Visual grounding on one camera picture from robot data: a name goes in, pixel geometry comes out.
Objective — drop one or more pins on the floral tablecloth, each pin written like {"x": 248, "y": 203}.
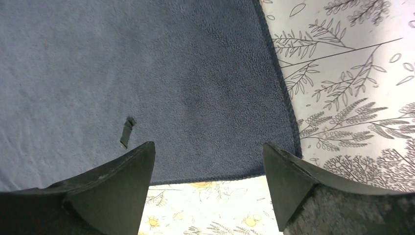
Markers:
{"x": 349, "y": 68}

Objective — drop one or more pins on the dark grey towel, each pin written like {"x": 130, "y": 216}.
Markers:
{"x": 200, "y": 78}

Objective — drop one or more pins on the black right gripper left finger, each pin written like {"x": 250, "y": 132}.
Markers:
{"x": 106, "y": 200}

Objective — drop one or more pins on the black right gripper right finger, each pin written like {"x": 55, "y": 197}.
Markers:
{"x": 308, "y": 200}

